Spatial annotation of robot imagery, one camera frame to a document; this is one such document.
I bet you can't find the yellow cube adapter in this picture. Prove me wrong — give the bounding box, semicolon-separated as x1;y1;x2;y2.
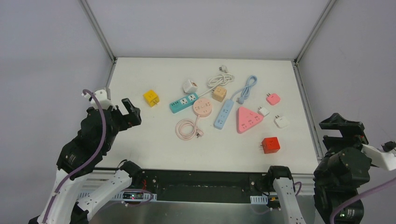
143;90;160;107

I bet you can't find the teal power strip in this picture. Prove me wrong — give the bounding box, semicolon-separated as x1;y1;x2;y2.
169;93;199;113

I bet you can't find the white cube adapter with picture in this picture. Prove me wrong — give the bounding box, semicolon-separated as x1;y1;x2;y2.
182;79;198;94

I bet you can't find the red cube adapter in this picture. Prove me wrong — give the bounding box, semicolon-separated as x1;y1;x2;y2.
260;137;281;154

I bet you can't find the white pink small adapter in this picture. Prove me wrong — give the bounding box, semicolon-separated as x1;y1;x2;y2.
258;107;269;117

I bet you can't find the beige cube adapter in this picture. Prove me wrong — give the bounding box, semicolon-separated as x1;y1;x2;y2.
212;86;227;102

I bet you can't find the pink power strip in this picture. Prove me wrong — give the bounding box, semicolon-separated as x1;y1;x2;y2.
236;106;264;134

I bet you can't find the light blue power strip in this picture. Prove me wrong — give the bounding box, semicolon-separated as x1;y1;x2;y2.
213;99;234;130

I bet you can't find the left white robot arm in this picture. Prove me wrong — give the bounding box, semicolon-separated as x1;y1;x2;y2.
30;89;143;224

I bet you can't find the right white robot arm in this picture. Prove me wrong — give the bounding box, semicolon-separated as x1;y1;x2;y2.
255;113;396;224

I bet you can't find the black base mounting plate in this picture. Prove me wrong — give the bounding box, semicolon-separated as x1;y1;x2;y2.
112;168;296;205

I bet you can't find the light blue cord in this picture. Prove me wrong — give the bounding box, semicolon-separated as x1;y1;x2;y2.
229;75;258;105

